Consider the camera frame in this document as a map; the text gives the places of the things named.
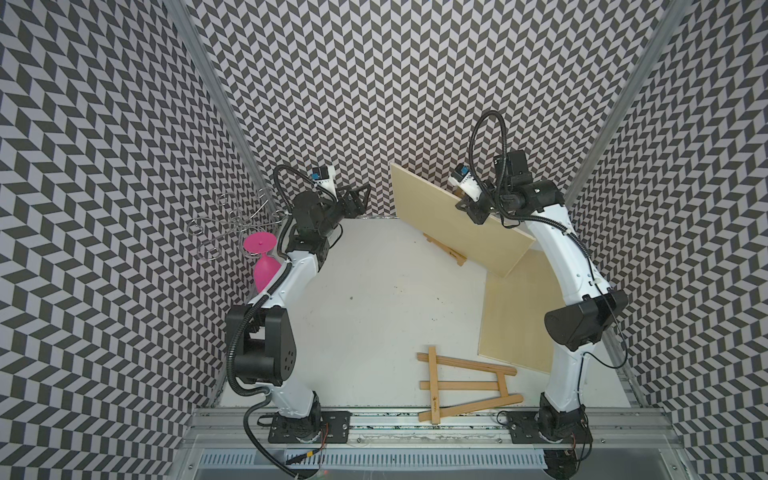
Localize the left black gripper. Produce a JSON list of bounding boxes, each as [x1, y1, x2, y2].
[[317, 183, 371, 237]]

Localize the plywood board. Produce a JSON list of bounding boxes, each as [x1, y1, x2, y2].
[[478, 249, 564, 374], [390, 164, 535, 277]]

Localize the small wooden easel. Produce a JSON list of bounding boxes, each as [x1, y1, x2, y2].
[[423, 233, 467, 266]]

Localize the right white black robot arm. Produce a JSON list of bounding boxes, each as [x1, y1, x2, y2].
[[449, 150, 629, 443]]

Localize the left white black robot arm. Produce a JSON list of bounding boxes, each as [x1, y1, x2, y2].
[[225, 184, 371, 441]]

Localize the pink plastic wine glass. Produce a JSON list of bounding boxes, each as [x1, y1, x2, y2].
[[243, 232, 281, 293]]

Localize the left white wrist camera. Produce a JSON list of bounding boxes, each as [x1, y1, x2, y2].
[[310, 165, 338, 201]]

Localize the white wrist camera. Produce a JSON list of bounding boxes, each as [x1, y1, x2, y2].
[[448, 164, 483, 202], [310, 165, 338, 201]]

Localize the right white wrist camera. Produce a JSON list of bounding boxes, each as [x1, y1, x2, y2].
[[448, 164, 483, 202]]

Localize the metal wire glass rack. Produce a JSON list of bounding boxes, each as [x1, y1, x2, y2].
[[186, 188, 287, 263]]

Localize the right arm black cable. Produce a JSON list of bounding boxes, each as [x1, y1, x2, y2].
[[466, 109, 630, 370]]

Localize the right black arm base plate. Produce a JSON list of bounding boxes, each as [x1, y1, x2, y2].
[[496, 409, 594, 447]]

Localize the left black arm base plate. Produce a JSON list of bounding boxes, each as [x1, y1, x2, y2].
[[268, 410, 352, 444]]

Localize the aluminium front rail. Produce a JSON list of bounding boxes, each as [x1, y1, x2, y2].
[[166, 407, 698, 479]]

